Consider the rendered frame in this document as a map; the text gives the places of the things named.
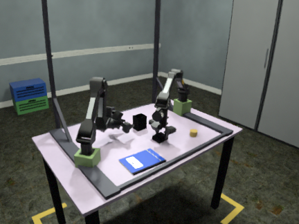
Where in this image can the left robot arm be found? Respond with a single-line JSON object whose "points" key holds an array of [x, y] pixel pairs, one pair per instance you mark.
{"points": [[164, 97]]}

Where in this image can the small yellow cylinder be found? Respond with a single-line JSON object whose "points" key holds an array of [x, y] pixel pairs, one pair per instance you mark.
{"points": [[193, 133]]}

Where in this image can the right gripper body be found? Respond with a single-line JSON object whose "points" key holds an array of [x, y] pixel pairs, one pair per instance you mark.
{"points": [[125, 125]]}

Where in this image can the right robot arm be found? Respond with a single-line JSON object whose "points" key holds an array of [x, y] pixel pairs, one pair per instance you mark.
{"points": [[98, 100]]}

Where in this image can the blue spiral notebook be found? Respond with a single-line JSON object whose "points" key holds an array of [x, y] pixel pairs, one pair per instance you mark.
{"points": [[142, 161]]}

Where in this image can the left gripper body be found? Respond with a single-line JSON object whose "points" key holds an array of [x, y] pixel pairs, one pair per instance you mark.
{"points": [[169, 129]]}

